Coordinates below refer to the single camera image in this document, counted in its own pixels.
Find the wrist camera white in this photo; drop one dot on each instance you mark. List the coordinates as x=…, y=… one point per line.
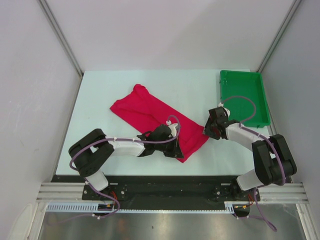
x=174, y=127
x=224, y=108

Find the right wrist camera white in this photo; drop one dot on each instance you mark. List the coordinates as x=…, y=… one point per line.
x=224, y=108

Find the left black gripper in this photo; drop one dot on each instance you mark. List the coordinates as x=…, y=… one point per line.
x=175, y=151

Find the slotted cable duct grey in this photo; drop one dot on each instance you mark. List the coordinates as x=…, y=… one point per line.
x=106, y=208

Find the left aluminium corner post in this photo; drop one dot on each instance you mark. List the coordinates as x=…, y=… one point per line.
x=57, y=30

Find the red t-shirt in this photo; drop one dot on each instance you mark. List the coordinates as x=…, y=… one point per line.
x=145, y=112

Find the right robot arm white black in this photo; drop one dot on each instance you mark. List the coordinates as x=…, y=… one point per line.
x=272, y=158

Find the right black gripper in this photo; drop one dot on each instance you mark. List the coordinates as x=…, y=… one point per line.
x=207, y=131

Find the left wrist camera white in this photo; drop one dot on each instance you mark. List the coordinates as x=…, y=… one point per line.
x=174, y=127

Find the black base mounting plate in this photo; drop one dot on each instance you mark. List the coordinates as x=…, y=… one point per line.
x=130, y=189

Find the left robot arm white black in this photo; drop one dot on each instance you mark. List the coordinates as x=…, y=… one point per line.
x=89, y=154

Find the aluminium frame rail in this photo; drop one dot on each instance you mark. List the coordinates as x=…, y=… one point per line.
x=289, y=193

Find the right aluminium corner post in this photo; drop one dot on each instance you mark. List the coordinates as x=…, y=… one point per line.
x=294, y=7

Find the green plastic tray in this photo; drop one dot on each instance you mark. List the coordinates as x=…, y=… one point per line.
x=244, y=95

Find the aluminium corner post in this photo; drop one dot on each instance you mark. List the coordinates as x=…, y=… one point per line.
x=294, y=7
x=57, y=30

